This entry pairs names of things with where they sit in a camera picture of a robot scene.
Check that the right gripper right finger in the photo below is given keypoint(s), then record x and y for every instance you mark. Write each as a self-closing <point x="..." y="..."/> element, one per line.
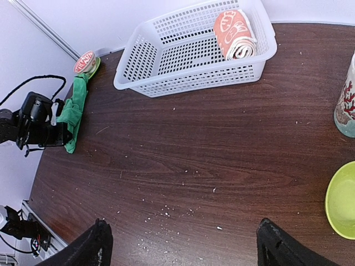
<point x="277" y="247"/>

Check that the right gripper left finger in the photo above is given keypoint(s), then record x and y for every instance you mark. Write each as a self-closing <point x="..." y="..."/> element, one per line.
<point x="93" y="247"/>

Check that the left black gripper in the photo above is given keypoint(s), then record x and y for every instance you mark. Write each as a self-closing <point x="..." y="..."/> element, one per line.
<point x="34" y="126"/>

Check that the green microfiber towel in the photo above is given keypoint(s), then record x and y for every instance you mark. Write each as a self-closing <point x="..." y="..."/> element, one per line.
<point x="73" y="110"/>

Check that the white plastic mesh basket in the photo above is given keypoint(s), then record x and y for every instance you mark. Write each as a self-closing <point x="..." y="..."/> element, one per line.
<point x="178" y="52"/>

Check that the orange rabbit pattern towel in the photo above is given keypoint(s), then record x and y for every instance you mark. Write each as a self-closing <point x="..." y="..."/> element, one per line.
<point x="234" y="35"/>

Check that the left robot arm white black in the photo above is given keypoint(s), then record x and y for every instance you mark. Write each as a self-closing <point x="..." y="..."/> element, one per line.
<point x="9" y="125"/>

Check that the green saucer plate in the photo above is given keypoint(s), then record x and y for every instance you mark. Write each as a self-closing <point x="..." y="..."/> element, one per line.
<point x="92" y="67"/>

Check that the red patterned small bowl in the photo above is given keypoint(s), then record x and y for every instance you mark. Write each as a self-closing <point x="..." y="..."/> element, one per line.
<point x="85" y="63"/>

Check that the lime green bowl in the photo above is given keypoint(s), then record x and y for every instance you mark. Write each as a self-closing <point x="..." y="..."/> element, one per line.
<point x="339" y="201"/>

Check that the ceramic mug floral pattern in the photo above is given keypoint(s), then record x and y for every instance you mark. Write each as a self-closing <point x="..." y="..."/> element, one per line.
<point x="344" y="110"/>

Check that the aluminium front rail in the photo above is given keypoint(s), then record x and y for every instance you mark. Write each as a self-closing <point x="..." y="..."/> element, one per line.
<point x="48" y="243"/>

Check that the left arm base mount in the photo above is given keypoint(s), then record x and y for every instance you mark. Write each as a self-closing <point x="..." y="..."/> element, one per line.
<point x="13" y="224"/>

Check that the left aluminium frame post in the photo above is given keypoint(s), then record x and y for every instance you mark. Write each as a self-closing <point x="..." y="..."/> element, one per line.
<point x="45" y="28"/>

